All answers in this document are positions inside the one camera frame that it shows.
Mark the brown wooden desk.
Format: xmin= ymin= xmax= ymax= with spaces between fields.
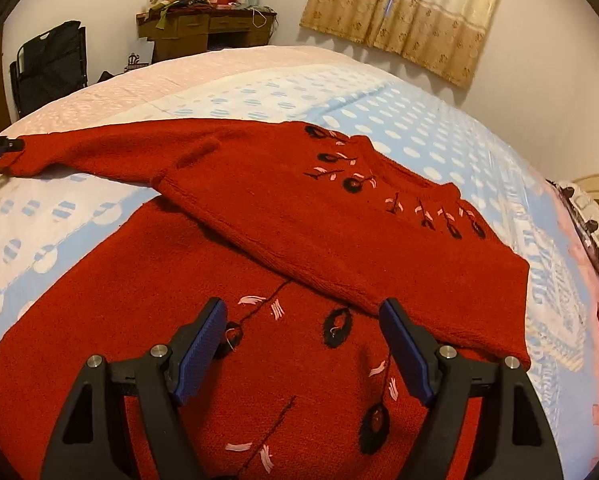
xmin=138 ymin=7 xmax=278 ymax=64

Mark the blue polka dot blanket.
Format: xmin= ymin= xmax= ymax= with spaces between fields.
xmin=0 ymin=45 xmax=599 ymax=461

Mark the black folding chair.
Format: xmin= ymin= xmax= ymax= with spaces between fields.
xmin=9 ymin=21 xmax=89 ymax=118

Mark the beige patterned curtain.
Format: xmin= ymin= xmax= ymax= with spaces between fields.
xmin=299 ymin=0 xmax=509 ymax=89

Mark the red knitted sweater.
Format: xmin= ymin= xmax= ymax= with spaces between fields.
xmin=0 ymin=119 xmax=533 ymax=480

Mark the patterned pillow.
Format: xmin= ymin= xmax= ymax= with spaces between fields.
xmin=554 ymin=180 xmax=599 ymax=281

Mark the striped cloth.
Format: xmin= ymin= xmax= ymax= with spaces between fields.
xmin=146 ymin=0 xmax=215 ymax=32

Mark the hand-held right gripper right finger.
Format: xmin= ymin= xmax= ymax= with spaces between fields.
xmin=379 ymin=297 xmax=565 ymax=480

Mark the pink quilt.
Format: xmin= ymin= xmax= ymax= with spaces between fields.
xmin=544 ymin=180 xmax=599 ymax=466

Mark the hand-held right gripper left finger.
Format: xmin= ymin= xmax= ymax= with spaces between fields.
xmin=40 ymin=297 xmax=228 ymax=480

